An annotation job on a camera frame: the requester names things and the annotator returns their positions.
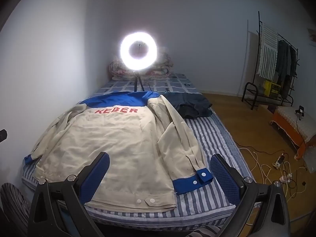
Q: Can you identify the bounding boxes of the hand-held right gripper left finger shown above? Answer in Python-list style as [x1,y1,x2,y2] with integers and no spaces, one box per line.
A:
[28,151,111,237]

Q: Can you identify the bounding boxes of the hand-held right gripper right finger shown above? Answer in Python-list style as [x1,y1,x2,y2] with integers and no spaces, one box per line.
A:
[210,154,292,237]

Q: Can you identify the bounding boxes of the cream and blue jacket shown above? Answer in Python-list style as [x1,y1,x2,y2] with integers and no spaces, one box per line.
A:
[24,90,213,213]

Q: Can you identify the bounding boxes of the dark hanging clothes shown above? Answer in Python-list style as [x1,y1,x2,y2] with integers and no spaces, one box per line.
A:
[275,39,298,99]

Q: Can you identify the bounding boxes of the black clothes rack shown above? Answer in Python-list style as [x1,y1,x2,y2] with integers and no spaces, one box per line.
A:
[241,11,300,110]

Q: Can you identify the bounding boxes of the dark striped cloth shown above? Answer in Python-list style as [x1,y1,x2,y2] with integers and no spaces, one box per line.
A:
[186,224,224,237]
[0,183,34,237]

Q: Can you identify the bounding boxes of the orange stool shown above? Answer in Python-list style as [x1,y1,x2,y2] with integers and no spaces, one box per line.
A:
[270,106,316,160]

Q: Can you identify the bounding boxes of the dark blue clothing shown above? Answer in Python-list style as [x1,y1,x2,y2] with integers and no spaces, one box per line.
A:
[163,92,213,119]

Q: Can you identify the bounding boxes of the yellow box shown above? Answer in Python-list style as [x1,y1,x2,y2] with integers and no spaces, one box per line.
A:
[263,80,281,97]

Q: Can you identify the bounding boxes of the black phone holder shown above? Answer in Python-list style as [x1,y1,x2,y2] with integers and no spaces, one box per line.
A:
[295,105,305,121]

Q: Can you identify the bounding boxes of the blue checked bed sheet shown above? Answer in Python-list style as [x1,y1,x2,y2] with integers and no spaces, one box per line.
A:
[99,73,201,97]

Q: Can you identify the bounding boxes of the black tripod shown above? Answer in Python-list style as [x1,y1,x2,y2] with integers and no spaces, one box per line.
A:
[128,70,146,93]

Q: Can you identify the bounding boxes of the folded floral quilt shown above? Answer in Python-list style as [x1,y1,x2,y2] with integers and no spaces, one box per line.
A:
[109,53,175,81]

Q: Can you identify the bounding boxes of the striped hanging towel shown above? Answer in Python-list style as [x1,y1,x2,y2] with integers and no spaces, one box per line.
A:
[256,23,279,81]

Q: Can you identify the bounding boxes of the white floor cable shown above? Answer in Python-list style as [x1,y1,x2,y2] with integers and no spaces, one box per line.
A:
[233,141,308,198]

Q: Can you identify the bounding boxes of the ring light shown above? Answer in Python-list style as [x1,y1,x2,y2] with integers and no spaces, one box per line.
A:
[120,32,158,70]

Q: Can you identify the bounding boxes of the wall poster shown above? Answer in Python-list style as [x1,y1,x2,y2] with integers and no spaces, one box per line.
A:
[307,27,316,45]

